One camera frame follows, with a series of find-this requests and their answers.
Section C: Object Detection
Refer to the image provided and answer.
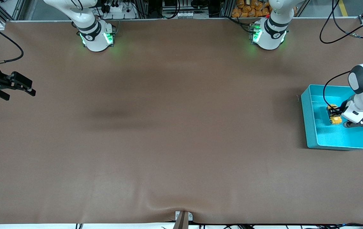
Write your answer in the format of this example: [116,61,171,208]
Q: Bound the white power strip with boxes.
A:
[103,5,137,19]

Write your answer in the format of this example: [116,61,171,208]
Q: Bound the yellow beetle toy car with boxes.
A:
[326,104,343,125]

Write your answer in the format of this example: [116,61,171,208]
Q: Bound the orange snack bag pile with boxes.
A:
[231,0,273,18]

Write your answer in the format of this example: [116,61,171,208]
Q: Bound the teal plastic bin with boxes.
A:
[301,84,363,150]

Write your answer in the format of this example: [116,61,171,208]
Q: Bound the brown table mat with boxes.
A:
[0,17,363,225]

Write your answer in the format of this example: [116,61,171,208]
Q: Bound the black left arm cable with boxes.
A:
[319,0,363,110]

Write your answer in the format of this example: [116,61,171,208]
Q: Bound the metal table clamp bracket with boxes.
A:
[173,211,193,229]

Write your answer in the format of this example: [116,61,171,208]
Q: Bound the grey equipment rack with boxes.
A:
[161,0,210,19]

